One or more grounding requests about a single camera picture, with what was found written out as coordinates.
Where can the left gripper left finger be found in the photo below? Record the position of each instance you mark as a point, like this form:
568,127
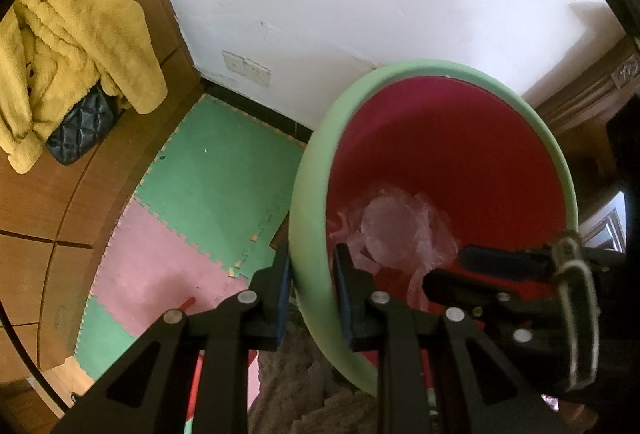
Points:
253,319

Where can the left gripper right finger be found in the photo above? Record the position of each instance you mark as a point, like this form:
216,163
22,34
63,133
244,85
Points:
373,321

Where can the clear plastic bag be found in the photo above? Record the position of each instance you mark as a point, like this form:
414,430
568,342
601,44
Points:
397,237

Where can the red bin with green rim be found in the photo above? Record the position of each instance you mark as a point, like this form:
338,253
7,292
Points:
475,149

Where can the grey fuzzy pants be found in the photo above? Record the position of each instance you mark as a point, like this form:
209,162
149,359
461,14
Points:
301,392

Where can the green pink foam floor mat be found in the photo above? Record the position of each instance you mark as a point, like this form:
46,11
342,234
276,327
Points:
197,228

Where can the dark wooden headboard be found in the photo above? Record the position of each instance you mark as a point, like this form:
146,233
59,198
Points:
578,114

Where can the black quilted handbag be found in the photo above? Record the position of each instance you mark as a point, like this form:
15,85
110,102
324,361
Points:
84,126

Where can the yellow fleece jacket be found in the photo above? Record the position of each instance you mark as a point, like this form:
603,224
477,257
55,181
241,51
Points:
54,51

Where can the white wall power socket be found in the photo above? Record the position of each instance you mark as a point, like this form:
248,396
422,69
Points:
247,68

